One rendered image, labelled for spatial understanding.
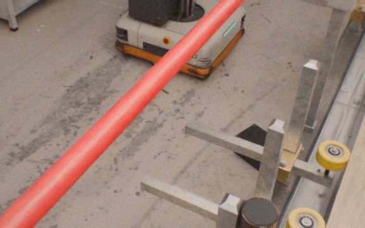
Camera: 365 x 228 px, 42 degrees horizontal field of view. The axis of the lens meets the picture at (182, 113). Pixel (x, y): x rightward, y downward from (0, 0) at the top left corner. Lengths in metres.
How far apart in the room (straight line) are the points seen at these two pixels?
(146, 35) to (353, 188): 1.98
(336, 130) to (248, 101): 1.13
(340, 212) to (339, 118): 0.75
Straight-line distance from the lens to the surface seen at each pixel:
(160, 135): 2.55
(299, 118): 1.26
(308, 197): 1.52
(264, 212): 0.78
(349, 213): 1.14
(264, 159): 1.03
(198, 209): 1.18
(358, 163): 1.26
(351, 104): 1.92
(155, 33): 2.89
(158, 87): 0.16
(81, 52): 3.23
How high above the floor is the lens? 1.74
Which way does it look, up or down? 40 degrees down
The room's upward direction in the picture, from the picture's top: 3 degrees clockwise
